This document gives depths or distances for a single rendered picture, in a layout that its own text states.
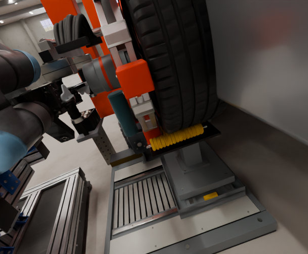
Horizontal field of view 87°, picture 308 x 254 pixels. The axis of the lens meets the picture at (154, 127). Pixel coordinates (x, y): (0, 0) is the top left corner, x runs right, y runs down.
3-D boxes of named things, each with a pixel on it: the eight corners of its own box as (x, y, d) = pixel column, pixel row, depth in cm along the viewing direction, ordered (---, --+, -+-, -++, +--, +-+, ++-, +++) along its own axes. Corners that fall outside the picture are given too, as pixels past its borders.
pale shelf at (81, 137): (99, 135, 122) (97, 132, 121) (77, 143, 122) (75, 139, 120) (104, 114, 160) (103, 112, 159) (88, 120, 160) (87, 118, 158)
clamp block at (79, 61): (93, 63, 79) (88, 52, 77) (75, 69, 79) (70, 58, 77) (94, 63, 84) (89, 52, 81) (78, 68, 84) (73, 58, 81)
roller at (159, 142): (210, 133, 73) (208, 122, 71) (149, 155, 73) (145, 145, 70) (204, 128, 79) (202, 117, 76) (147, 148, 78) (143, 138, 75)
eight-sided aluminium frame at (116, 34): (167, 147, 58) (99, -62, 32) (149, 154, 58) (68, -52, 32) (147, 102, 106) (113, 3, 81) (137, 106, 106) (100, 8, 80)
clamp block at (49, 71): (75, 73, 49) (65, 55, 47) (47, 83, 49) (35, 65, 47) (79, 71, 54) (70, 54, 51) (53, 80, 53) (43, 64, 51)
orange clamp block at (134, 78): (150, 82, 47) (155, 89, 39) (125, 91, 47) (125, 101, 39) (142, 58, 44) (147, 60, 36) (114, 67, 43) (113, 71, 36)
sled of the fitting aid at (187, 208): (245, 196, 85) (245, 184, 80) (181, 220, 84) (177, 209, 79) (203, 145, 129) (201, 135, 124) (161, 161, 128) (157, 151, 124)
